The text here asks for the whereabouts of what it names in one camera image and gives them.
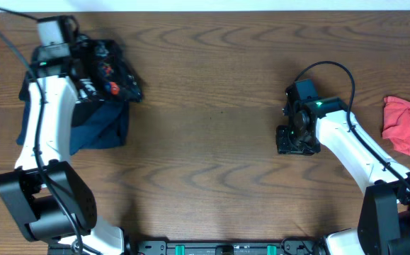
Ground red cloth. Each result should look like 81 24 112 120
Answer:
382 96 410 156

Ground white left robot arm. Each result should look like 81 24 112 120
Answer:
0 34 125 254

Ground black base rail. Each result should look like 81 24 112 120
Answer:
47 239 328 255

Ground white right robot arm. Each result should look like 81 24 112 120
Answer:
276 96 410 254

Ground black folded polo shirt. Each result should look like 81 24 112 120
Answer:
18 72 104 128

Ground black shirt orange contour lines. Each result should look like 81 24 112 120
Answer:
73 34 143 103

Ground navy blue folded shirt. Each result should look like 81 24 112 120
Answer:
16 101 130 156

